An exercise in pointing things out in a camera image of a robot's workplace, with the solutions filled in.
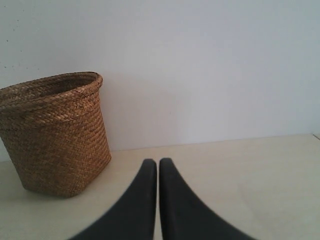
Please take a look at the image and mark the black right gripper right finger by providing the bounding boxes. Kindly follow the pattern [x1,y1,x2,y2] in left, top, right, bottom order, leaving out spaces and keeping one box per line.
[159,158,247,240]

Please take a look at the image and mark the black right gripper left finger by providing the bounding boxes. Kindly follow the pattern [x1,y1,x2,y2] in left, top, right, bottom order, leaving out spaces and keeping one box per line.
[72,159,158,240]

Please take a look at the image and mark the brown woven straw basket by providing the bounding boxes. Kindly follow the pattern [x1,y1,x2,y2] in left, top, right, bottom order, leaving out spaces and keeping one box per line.
[0,71,111,198]

